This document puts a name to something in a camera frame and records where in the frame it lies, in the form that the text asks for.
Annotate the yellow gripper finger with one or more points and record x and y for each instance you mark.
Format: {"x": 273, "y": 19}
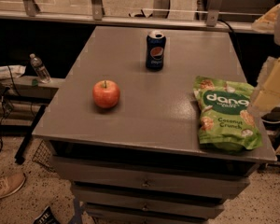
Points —
{"x": 266, "y": 96}

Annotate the blue pepsi can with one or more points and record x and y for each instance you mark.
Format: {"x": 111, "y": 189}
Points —
{"x": 156, "y": 41}

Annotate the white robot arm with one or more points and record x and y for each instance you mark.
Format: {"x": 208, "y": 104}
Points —
{"x": 269, "y": 23}

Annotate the red apple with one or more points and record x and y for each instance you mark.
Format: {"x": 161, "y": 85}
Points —
{"x": 106, "y": 93}

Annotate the green dang coconut crunch bag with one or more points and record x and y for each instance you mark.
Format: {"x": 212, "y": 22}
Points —
{"x": 225, "y": 122}

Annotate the grey drawer cabinet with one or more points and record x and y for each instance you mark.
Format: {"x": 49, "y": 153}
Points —
{"x": 141, "y": 160}

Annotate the clear plastic water bottle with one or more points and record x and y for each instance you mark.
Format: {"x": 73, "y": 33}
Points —
{"x": 40, "y": 68}

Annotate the black snack packet on floor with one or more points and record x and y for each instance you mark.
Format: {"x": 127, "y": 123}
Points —
{"x": 46, "y": 217}

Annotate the black pole leaning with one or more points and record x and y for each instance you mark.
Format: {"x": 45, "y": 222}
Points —
{"x": 19, "y": 159}

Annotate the white crumpled cloth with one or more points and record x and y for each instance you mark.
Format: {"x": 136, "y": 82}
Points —
{"x": 10, "y": 71}

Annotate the tan sneaker shoe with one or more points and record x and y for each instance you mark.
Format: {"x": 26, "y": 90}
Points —
{"x": 11, "y": 184}

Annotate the wire mesh basket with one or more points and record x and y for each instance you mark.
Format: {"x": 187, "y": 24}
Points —
{"x": 41, "y": 157}

